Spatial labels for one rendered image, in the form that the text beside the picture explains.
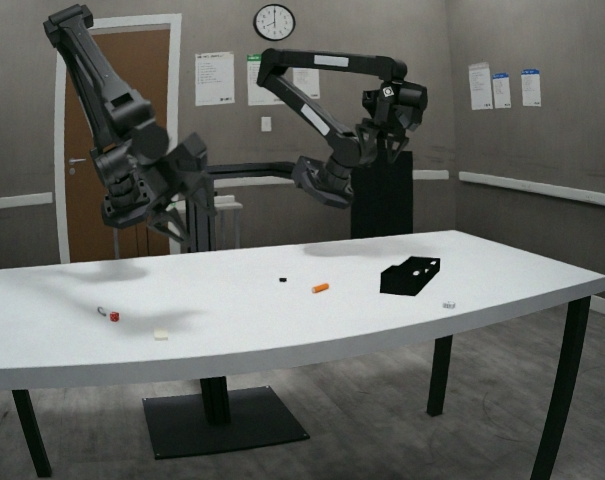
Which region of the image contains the orange aa battery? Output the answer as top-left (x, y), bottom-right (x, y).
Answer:
top-left (311, 283), bottom-right (330, 293)

